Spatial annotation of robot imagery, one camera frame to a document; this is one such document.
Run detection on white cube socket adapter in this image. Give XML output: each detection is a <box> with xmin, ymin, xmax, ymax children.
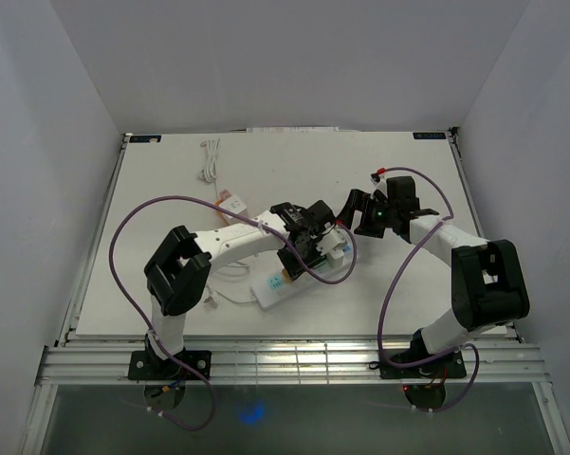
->
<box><xmin>220</xmin><ymin>194</ymin><xmax>248</xmax><ymax>216</ymax></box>

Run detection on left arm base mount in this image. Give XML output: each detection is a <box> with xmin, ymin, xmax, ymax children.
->
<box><xmin>127</xmin><ymin>349</ymin><xmax>212</xmax><ymax>381</ymax></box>

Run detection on purple cable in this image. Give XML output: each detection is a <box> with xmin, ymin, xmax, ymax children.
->
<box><xmin>108</xmin><ymin>195</ymin><xmax>359</xmax><ymax>431</ymax></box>
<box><xmin>377</xmin><ymin>166</ymin><xmax>479</xmax><ymax>413</ymax></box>

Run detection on white multicolour power strip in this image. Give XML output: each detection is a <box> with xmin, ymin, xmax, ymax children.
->
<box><xmin>250</xmin><ymin>260</ymin><xmax>351</xmax><ymax>311</ymax></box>

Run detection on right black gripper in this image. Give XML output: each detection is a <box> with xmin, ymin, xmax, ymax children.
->
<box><xmin>339</xmin><ymin>189</ymin><xmax>396</xmax><ymax>239</ymax></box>

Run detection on white charger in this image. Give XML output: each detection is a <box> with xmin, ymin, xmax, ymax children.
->
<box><xmin>326</xmin><ymin>246</ymin><xmax>353</xmax><ymax>270</ymax></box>

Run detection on orange power strip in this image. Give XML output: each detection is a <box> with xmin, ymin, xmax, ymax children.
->
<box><xmin>216</xmin><ymin>199</ymin><xmax>250</xmax><ymax>225</ymax></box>

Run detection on aluminium rail frame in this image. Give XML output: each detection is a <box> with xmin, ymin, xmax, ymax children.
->
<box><xmin>18</xmin><ymin>127</ymin><xmax>570</xmax><ymax>455</ymax></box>

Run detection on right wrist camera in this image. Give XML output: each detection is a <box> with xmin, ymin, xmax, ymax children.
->
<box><xmin>370</xmin><ymin>168</ymin><xmax>388</xmax><ymax>196</ymax></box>

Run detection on orange strip white cable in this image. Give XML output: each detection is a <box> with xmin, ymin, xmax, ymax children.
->
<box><xmin>197</xmin><ymin>137</ymin><xmax>224</xmax><ymax>200</ymax></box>

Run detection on pink brown charger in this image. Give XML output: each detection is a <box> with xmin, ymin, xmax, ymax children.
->
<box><xmin>219</xmin><ymin>190</ymin><xmax>232</xmax><ymax>200</ymax></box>

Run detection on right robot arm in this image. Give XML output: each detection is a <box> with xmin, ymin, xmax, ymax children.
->
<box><xmin>337</xmin><ymin>173</ymin><xmax>530</xmax><ymax>376</ymax></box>

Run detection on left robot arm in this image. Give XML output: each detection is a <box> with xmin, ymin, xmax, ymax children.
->
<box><xmin>144</xmin><ymin>200</ymin><xmax>346</xmax><ymax>379</ymax></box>

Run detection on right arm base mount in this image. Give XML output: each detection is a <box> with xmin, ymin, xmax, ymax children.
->
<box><xmin>368</xmin><ymin>347</ymin><xmax>467</xmax><ymax>380</ymax></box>

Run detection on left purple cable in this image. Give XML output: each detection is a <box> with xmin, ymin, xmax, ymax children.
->
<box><xmin>108</xmin><ymin>195</ymin><xmax>359</xmax><ymax>431</ymax></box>

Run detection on white strip cable with plug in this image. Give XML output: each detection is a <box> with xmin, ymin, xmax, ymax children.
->
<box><xmin>202</xmin><ymin>264</ymin><xmax>260</xmax><ymax>309</ymax></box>

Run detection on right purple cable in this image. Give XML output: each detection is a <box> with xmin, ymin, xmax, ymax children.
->
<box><xmin>377</xmin><ymin>166</ymin><xmax>479</xmax><ymax>413</ymax></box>

